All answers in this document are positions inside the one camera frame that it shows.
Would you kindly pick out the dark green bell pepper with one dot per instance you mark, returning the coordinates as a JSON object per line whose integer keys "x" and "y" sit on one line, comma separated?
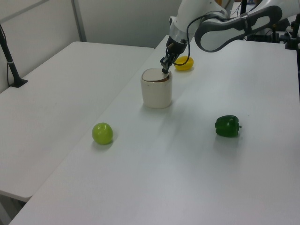
{"x": 227, "y": 126}

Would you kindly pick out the light green apple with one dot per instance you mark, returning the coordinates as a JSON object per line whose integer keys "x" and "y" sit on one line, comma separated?
{"x": 102, "y": 133}

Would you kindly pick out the black camera stand pole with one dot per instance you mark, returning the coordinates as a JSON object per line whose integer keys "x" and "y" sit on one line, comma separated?
{"x": 10, "y": 63}

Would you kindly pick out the grey metal partition post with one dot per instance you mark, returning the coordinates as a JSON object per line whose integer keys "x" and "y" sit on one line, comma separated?
{"x": 79, "y": 21}

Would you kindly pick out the black electronic equipment box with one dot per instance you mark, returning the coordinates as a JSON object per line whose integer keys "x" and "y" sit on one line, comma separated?
{"x": 262, "y": 36}

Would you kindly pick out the wooden cabinet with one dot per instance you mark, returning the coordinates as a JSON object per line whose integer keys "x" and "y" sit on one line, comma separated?
{"x": 219, "y": 2}

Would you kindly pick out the black tripod pole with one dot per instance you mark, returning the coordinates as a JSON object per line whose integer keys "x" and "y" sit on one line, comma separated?
{"x": 244, "y": 5}

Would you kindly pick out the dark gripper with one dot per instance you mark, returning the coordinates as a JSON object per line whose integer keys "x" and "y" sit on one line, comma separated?
{"x": 177, "y": 47}

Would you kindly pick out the black clamp stand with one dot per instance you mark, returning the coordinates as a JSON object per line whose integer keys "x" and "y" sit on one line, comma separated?
{"x": 292, "y": 37}

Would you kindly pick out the white ceramic cup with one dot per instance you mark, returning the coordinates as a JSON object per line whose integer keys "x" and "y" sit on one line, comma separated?
{"x": 156, "y": 93}

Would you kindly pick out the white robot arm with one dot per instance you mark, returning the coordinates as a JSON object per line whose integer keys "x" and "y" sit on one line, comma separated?
{"x": 211, "y": 30}

